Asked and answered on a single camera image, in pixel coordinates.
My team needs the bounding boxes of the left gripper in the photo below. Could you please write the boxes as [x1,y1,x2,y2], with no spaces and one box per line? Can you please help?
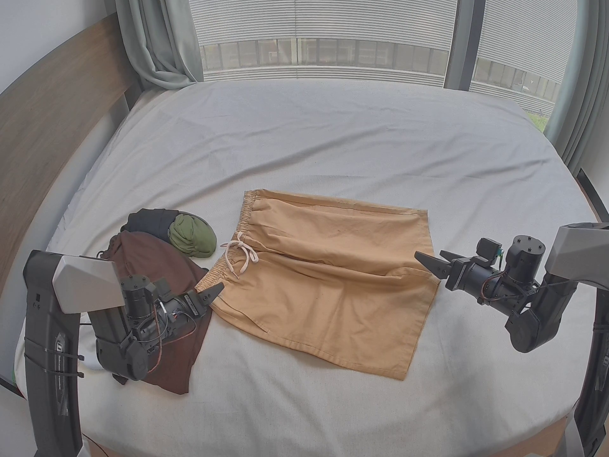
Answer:
[167,282,225,325]

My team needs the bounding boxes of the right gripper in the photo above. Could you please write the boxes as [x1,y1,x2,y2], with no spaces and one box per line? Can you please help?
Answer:
[415,251,498,301]

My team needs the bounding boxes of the tan shorts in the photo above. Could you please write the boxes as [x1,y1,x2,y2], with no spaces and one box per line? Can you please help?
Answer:
[195,189,441,382]

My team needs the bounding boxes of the brown garment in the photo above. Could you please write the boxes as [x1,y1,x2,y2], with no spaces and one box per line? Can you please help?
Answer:
[95,231,212,395]

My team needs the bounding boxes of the green garment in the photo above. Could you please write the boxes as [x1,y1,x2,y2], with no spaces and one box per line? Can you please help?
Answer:
[169,212,217,259]

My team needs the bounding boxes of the black garment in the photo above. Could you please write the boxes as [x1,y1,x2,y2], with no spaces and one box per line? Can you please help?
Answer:
[120,209,184,244]

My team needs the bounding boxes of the bed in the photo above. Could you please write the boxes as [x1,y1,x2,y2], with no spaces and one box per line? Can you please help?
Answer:
[0,12,609,457]

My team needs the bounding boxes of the grey-green curtain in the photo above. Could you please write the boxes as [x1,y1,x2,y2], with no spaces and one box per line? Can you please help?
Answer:
[545,0,609,172]
[112,0,205,90]

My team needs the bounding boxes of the window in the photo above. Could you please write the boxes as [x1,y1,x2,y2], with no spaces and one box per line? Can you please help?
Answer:
[183,0,587,115]

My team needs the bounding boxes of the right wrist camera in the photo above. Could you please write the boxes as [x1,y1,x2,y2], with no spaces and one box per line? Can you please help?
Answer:
[476,237,502,268]

